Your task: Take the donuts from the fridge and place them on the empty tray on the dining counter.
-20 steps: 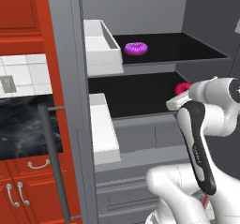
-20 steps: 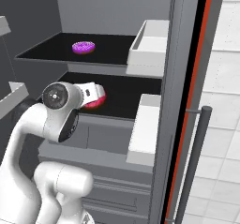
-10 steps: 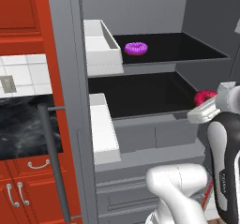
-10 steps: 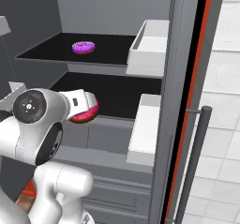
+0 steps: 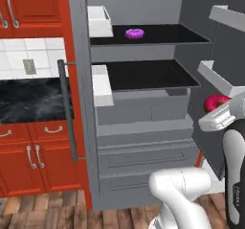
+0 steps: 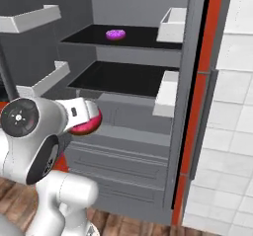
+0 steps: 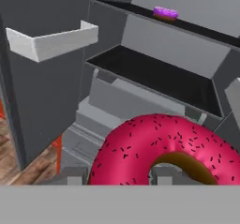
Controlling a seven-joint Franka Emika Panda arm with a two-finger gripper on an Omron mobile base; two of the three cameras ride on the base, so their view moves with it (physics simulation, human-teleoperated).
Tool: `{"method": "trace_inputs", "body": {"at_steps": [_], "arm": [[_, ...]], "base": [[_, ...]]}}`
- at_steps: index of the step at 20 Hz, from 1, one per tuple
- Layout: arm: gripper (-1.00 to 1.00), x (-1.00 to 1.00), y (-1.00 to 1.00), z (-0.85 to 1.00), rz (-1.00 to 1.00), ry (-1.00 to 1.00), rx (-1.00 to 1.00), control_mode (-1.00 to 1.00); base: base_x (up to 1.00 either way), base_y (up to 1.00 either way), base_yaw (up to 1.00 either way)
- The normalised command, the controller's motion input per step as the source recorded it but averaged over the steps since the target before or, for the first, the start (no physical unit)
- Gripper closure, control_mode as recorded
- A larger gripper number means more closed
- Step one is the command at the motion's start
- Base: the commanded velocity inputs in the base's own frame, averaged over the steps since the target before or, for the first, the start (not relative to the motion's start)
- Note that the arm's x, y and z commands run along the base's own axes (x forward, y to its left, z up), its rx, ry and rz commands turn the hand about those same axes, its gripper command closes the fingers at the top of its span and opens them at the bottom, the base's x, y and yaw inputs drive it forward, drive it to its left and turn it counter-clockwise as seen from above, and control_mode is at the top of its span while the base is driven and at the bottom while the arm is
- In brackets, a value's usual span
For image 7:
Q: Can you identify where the pink sprinkled donut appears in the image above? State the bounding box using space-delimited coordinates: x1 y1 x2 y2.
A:
88 113 240 186

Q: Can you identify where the orange cupboard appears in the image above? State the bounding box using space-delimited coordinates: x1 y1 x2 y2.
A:
52 133 64 174

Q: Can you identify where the white fridge door bin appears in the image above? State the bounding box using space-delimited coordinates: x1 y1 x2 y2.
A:
5 20 99 64

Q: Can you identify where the grey fridge drawer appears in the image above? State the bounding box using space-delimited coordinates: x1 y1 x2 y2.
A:
88 68 208 127

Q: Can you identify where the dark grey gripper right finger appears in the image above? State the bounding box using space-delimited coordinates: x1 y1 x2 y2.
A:
149 164 202 186

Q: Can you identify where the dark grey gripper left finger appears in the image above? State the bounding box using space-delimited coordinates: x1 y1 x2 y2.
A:
37 166 90 186

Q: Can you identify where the dark grey fridge door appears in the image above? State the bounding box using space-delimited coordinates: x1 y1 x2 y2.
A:
0 0 94 172

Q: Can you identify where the black fridge shelf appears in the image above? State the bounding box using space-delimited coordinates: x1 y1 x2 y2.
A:
91 0 240 50
85 44 225 119

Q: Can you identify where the purple frosted donut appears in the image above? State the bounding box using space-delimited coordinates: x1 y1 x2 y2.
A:
152 6 179 22

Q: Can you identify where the grey fridge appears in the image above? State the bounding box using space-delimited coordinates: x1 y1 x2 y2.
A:
60 0 240 186

